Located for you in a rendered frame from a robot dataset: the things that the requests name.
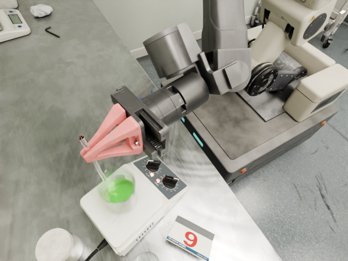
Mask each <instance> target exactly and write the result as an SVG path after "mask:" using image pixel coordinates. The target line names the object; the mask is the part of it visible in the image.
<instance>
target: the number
mask: <svg viewBox="0 0 348 261"><path fill-rule="evenodd" d="M169 236H170V237H171V238H173V239H175V240H177V241H179V242H180V243H182V244H184V245H186V246H187V247H189V248H191V249H193V250H195V251H196V252H198V253H200V254H202V255H204V256H205V257H207V258H208V256H209V251H210V246H211V242H210V241H208V240H206V239H204V238H203V237H201V236H199V235H197V234H195V233H193V232H191V231H189V230H188V229H186V228H184V227H182V226H180V225H178V224H176V223H175V225H174V227H173V229H172V231H171V233H170V235H169Z"/></svg>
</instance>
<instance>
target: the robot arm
mask: <svg viewBox="0 0 348 261"><path fill-rule="evenodd" d="M202 2H203V28H202V33H201V49H202V51H201V49H200V47H199V45H198V43H197V41H196V39H195V37H194V35H193V33H192V31H191V29H190V27H189V25H188V24H187V23H180V24H178V25H175V26H172V27H170V28H168V29H166V30H163V31H161V32H159V33H157V34H155V35H154V36H152V37H150V38H148V39H146V40H145V41H144V42H143V45H144V47H145V49H146V51H147V53H148V55H149V58H150V60H151V62H152V64H153V66H154V68H155V70H156V72H157V74H158V77H159V78H160V79H161V78H165V77H166V80H168V79H171V78H173V77H176V76H178V75H180V74H182V73H183V74H184V75H183V76H181V77H180V78H178V79H176V80H174V81H173V82H171V83H169V84H167V85H165V86H164V87H162V88H160V89H158V90H156V91H155V92H153V93H151V94H149V95H148V96H146V97H144V98H142V99H139V98H138V97H137V96H136V95H135V94H134V93H133V92H132V91H131V90H130V89H129V88H128V87H127V86H125V85H123V86H121V87H119V88H117V89H116V92H114V93H112V94H111V99H112V102H113V103H114V105H113V106H112V108H111V110H110V111H109V113H108V114H107V116H106V118H105V119H104V121H103V123H102V124H101V126H100V128H99V129H98V131H97V132H96V134H95V135H94V136H93V137H92V138H91V140H90V141H89V142H88V145H89V147H90V151H89V152H86V151H85V149H84V148H83V149H82V150H81V151H80V154H81V156H82V157H83V158H84V160H85V161H86V163H90V162H94V161H98V160H102V159H105V158H109V157H114V156H124V155H134V154H140V153H141V152H143V151H144V153H145V154H146V155H147V156H148V157H149V158H150V159H151V160H153V159H154V158H156V157H157V156H158V155H159V157H162V156H163V155H165V154H166V153H167V152H168V142H169V127H170V126H172V125H173V124H175V123H176V122H178V121H179V120H180V119H182V117H185V116H186V115H188V114H189V113H191V112H192V111H194V110H195V109H197V108H198V107H200V106H201V105H203V104H204V103H206V102H207V101H208V99H209V94H215V95H222V94H224V93H226V92H238V91H241V90H242V89H244V88H245V87H246V86H247V84H248V83H249V80H250V78H251V65H252V48H248V29H247V26H246V24H245V14H244V0H202ZM115 126H117V127H116V128H115V129H114V130H113V131H111V130H112V129H113V128H114V127H115ZM110 131H111V132H110ZM109 132H110V133H109ZM108 133H109V134H108ZM107 134H108V135H107ZM106 135H107V136H106ZM105 136H106V137H105ZM124 142H126V144H123V145H121V146H118V147H115V146H117V145H119V144H121V143H124ZM112 147H114V148H112Z"/></svg>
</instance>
